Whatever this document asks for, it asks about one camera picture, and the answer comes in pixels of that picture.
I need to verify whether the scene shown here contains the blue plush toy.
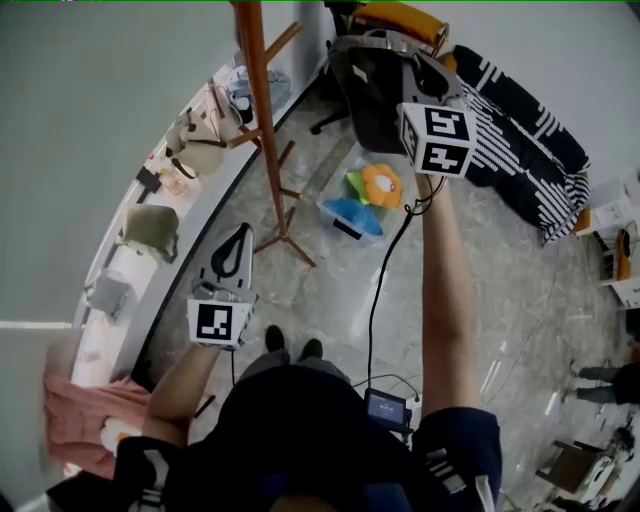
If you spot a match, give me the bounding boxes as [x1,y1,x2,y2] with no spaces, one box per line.
[323,198,385,237]

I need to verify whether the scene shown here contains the black cap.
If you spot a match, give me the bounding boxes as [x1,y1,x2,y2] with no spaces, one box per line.
[327,28,419,156]

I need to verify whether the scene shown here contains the black cable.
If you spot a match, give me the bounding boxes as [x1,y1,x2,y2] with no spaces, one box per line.
[367,174,446,391]

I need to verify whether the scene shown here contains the white egg flower plush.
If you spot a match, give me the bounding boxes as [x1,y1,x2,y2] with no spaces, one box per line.
[99,417,144,456]

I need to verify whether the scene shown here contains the green plush toy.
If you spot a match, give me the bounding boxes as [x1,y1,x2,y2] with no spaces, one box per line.
[345,171,374,205]

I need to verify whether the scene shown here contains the brown wooden coat rack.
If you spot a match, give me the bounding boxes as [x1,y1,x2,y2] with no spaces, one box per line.
[227,0,317,269]

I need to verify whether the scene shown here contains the wooden chair orange cushion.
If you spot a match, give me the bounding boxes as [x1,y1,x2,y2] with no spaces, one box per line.
[349,2,449,56]

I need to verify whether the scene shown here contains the beige handbag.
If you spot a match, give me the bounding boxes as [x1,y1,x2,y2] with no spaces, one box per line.
[164,107,229,179]

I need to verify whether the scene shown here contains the white shelf unit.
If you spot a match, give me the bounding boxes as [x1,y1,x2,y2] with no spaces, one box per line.
[597,227,640,309]

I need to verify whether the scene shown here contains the olive green bag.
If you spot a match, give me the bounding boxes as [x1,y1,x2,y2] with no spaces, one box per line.
[117,204,180,264]

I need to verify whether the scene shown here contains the person's right forearm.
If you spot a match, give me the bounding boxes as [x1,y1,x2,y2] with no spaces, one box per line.
[414,172,484,431]

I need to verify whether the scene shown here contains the person's dark navy shirt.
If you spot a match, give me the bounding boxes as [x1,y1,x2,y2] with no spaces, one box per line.
[114,364,504,512]

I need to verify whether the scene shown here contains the small gray bag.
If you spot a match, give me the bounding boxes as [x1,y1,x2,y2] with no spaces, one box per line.
[84,269,132,319]

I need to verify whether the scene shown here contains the light blue cloth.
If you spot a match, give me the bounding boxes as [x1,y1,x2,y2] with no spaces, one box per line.
[227,67,294,126]

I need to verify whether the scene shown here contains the dark wooden stool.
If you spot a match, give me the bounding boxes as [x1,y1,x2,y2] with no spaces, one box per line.
[534,439,606,494]

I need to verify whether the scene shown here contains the orange flower plush toy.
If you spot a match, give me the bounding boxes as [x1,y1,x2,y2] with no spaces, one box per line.
[360,163,404,209]

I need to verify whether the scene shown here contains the small black stand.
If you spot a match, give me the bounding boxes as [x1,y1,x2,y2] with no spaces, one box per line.
[135,166,162,204]

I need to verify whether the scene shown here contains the pink cloth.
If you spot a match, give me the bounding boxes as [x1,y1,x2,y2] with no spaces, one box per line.
[43,374,154,481]

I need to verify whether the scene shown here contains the person's left forearm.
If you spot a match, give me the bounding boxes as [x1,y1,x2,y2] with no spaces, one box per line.
[144,344,221,449]

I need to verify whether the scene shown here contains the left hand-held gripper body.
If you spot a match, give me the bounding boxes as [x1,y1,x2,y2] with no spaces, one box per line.
[186,282,259,351]

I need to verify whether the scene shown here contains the white curved counter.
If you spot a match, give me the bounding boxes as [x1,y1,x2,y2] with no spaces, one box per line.
[69,64,326,386]

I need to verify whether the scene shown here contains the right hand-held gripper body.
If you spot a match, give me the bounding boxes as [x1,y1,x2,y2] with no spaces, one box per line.
[397,99,478,179]

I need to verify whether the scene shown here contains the black office chair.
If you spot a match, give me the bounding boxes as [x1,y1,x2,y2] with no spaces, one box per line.
[309,4,361,136]

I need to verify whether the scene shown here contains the white cardboard box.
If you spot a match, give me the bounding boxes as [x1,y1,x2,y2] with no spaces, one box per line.
[574,172,640,236]

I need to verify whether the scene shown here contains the small black screen device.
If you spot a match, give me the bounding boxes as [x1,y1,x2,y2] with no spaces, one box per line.
[363,387,414,431]

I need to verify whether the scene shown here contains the clear plastic storage bin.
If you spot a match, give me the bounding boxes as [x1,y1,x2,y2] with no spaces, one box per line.
[315,142,406,249]

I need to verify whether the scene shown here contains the person's gray trousers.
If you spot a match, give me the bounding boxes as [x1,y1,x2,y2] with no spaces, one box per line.
[234,348,351,384]

